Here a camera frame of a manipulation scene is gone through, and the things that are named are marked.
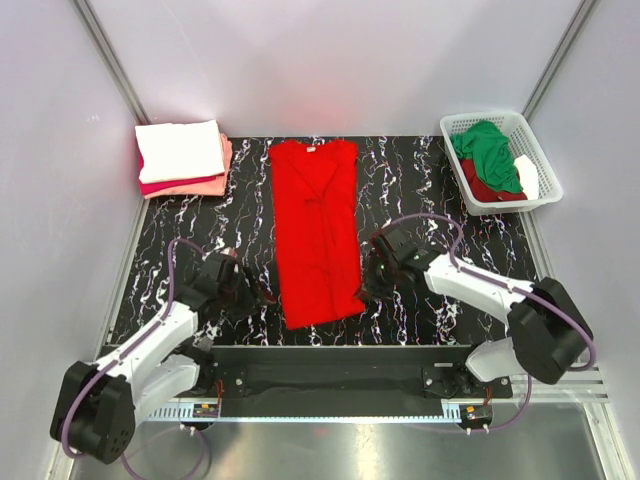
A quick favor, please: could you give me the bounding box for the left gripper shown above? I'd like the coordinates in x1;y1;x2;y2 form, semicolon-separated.
218;265;274;322

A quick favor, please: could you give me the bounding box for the bright red t-shirt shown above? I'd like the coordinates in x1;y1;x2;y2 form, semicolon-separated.
269;140;365;330

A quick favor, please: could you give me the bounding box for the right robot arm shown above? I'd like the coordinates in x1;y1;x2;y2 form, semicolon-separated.
359;227;595;397

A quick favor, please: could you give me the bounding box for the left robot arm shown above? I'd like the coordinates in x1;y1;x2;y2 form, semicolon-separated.
49;251;274;464

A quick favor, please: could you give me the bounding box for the black marble pattern mat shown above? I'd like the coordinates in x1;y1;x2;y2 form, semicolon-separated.
105;136;538;347

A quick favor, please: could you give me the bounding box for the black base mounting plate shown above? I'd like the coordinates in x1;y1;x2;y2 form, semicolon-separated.
177;346;513;399

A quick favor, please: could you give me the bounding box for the dark red t-shirt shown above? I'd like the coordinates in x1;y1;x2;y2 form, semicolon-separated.
461;159;527;203

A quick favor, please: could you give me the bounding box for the magenta folded t-shirt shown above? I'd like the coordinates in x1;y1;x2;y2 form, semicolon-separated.
138;175;216;198

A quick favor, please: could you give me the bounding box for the left small circuit board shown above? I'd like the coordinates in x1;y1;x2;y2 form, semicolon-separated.
193;403;219;418

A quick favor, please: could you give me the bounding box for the small circuit board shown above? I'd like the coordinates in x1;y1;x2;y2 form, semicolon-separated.
193;403;219;418
465;405;493;422

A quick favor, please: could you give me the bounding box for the white plastic basket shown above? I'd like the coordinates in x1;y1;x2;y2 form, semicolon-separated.
440;110;563;216

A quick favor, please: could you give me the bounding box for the green t-shirt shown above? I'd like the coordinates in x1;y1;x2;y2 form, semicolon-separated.
450;120;523;193

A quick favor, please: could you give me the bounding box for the white cloth in basket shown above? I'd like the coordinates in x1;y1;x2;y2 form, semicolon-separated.
514;155;540;200

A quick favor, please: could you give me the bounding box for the right small circuit board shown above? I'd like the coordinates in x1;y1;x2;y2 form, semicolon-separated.
465;405;493;422

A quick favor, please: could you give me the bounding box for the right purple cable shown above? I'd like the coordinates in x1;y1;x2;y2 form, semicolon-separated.
384;213;597;434

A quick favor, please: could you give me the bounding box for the purple cable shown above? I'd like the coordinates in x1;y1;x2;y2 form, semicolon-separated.
384;213;597;434
62;238;217;479

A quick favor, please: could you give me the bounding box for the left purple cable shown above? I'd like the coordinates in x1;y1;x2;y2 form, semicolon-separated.
62;238;217;479

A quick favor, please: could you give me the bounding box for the aluminium frame rail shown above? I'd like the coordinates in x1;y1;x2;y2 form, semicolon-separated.
64;362;611;401

